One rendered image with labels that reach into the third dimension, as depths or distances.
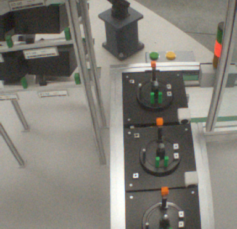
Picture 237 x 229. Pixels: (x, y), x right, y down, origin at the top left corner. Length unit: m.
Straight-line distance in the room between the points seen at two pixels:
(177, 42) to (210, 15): 1.67
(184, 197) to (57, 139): 0.56
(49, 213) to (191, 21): 2.38
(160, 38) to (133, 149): 0.69
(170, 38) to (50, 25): 0.95
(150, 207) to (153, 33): 0.94
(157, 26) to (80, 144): 0.75
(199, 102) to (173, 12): 2.00
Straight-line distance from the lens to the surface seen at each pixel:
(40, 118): 1.46
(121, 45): 1.56
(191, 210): 1.11
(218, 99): 1.12
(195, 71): 1.44
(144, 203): 1.11
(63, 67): 0.95
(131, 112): 1.28
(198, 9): 3.38
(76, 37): 0.81
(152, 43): 1.68
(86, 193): 1.26
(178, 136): 1.22
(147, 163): 1.15
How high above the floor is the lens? 2.00
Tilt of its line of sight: 54 degrees down
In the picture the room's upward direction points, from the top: 7 degrees counter-clockwise
